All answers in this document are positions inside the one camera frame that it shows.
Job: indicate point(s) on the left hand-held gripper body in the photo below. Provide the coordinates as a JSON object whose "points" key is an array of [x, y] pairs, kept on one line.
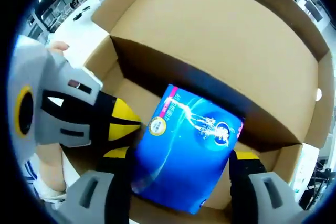
{"points": [[26, 64]]}

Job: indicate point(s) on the person's left hand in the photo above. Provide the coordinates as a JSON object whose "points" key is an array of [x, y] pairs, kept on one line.
{"points": [[60, 47]]}

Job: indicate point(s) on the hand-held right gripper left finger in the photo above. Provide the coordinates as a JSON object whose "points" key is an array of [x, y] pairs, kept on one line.
{"points": [[94, 197]]}

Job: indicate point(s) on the small black object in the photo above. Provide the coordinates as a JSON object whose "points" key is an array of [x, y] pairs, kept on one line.
{"points": [[78, 16]]}

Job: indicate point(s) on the brown cardboard shoe box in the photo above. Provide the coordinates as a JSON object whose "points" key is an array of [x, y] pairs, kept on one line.
{"points": [[210, 37]]}

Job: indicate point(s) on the blue soft tissue pack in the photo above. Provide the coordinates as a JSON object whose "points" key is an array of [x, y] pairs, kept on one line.
{"points": [[183, 155]]}

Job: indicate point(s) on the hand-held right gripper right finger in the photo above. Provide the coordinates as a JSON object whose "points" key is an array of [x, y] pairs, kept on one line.
{"points": [[270, 200]]}

